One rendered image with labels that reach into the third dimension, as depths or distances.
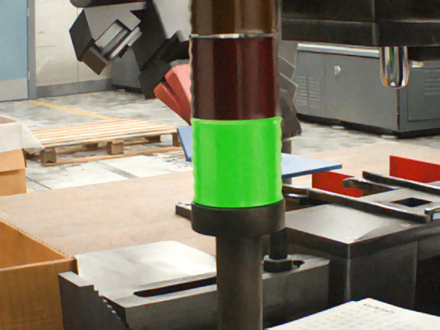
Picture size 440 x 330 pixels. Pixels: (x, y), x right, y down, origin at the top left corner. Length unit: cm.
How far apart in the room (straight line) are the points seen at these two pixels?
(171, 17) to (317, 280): 41
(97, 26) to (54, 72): 1120
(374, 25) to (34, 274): 27
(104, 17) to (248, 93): 53
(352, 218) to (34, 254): 23
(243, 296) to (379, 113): 738
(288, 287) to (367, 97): 733
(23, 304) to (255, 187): 27
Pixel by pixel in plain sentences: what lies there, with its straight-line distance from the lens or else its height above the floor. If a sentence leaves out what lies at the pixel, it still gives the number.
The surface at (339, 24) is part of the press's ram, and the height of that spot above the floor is 112.
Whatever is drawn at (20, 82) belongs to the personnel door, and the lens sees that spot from 1193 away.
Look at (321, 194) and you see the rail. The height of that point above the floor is 99.
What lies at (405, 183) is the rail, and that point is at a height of 99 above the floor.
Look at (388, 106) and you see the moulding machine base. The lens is 769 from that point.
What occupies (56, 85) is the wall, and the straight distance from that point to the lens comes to 1212.
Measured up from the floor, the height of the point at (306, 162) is 99.
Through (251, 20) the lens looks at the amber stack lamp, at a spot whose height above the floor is 113.
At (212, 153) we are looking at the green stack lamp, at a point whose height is 107.
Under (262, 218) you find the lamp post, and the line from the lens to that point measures 41.
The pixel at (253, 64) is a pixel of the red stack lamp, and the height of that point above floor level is 111.
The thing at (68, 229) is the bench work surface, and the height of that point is 90.
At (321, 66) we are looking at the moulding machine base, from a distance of 839.
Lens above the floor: 114
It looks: 9 degrees down
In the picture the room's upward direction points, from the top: 2 degrees counter-clockwise
